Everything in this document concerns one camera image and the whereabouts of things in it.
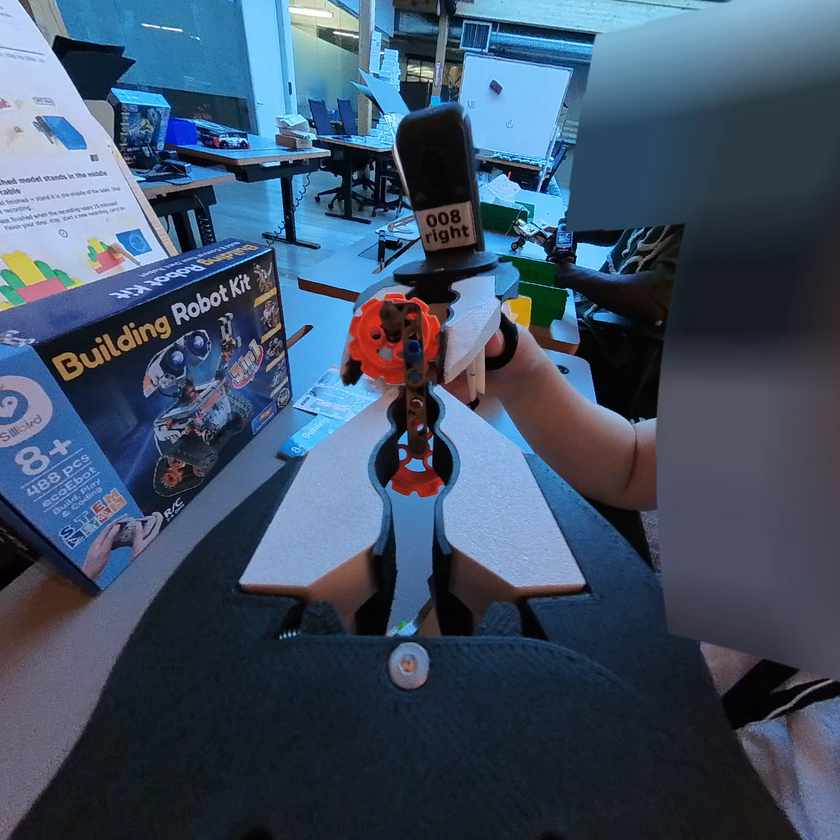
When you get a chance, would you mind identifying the small dark blue box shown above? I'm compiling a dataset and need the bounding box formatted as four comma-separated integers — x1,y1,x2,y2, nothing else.
108,88,172,168

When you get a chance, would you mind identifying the black lanyard strap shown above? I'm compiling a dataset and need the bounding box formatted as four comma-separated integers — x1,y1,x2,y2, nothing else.
722,658,840,729

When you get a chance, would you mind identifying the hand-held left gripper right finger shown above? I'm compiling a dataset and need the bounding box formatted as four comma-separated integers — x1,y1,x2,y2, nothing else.
428,386,587,635

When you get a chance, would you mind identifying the white printed task sheet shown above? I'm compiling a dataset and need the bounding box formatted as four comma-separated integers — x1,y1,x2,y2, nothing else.
0,0,179,311

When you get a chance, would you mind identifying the white board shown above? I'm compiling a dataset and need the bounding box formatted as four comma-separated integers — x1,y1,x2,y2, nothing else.
457,52,573,158

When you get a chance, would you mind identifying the blue toy robot box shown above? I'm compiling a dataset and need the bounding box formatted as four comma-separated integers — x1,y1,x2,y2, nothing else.
0,238,293,595

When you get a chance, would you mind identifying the green plastic bin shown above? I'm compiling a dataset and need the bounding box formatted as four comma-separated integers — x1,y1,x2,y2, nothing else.
481,200,536,236
499,255,571,329

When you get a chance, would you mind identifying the person's right forearm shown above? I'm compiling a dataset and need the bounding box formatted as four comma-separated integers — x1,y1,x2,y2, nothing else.
518,374,659,513

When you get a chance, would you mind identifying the orange wheels grey beam assembly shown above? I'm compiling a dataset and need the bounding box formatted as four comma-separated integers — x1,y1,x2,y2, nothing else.
346,294,448,497

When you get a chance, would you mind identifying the white folded leaflet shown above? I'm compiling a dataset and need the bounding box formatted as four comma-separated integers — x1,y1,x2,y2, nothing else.
293,367,383,421

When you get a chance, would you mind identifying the person's right hand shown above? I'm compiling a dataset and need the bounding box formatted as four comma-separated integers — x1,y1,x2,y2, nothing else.
446,323,568,424

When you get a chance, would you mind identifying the wooden top standing desk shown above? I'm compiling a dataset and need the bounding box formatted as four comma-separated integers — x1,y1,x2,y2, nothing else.
167,134,332,250

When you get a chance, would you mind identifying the black office chair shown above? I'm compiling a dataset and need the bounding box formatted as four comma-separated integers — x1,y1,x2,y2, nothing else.
307,98,342,204
336,98,375,211

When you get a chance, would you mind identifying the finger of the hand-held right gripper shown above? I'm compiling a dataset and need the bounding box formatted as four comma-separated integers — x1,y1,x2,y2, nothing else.
340,281,416,388
441,274,505,387

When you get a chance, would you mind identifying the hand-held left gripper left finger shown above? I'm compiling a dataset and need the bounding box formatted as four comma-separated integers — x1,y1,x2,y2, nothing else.
238,387,400,635

